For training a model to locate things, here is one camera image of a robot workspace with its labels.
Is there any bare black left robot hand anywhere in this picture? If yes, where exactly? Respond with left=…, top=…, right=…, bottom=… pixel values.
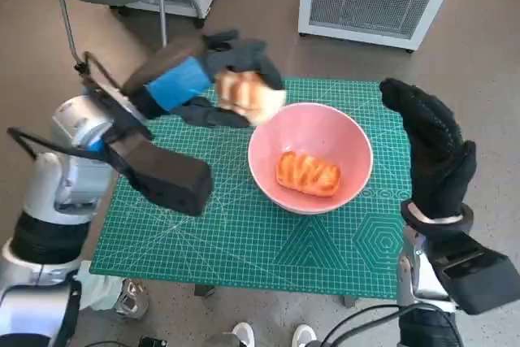
left=121, top=28, right=286, bottom=128

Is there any thin metal pole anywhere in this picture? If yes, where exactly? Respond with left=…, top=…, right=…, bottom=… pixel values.
left=156, top=0, right=169, bottom=47

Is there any pink bowl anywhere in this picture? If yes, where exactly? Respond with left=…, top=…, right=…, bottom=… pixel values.
left=247, top=102, right=374, bottom=215

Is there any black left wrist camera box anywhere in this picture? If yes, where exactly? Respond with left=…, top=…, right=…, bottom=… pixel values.
left=107, top=135, right=214, bottom=216

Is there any person's leg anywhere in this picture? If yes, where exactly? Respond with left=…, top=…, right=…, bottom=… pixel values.
left=76, top=261, right=123, bottom=312

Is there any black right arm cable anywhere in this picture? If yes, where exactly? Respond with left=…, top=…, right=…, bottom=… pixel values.
left=323, top=302, right=407, bottom=347

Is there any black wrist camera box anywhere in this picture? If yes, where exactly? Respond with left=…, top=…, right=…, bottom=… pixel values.
left=428, top=232, right=520, bottom=315
left=107, top=135, right=214, bottom=216

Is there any green cutting mat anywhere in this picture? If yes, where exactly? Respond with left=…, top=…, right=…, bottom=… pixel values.
left=88, top=76, right=414, bottom=298

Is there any oblong orange toy bread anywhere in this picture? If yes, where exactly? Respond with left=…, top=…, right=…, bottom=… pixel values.
left=275, top=150, right=341, bottom=197

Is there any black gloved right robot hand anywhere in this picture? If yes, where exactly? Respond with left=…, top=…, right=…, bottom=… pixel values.
left=379, top=77, right=477, bottom=222

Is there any white shoe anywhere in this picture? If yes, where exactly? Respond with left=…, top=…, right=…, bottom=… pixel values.
left=292, top=323, right=318, bottom=347
left=231, top=321, right=256, bottom=347

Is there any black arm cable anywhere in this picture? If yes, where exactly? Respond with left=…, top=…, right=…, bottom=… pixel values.
left=6, top=127, right=111, bottom=162
left=323, top=302, right=407, bottom=347

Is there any person's shoe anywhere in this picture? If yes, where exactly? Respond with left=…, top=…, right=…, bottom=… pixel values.
left=115, top=277, right=150, bottom=321

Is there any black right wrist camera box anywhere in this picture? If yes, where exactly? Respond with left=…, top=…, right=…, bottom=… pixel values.
left=428, top=232, right=520, bottom=315

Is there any round pale toy bread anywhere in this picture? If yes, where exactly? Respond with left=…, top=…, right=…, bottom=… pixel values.
left=214, top=70, right=288, bottom=127

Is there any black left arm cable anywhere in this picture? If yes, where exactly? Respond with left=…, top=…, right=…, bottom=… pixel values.
left=6, top=127, right=111, bottom=162

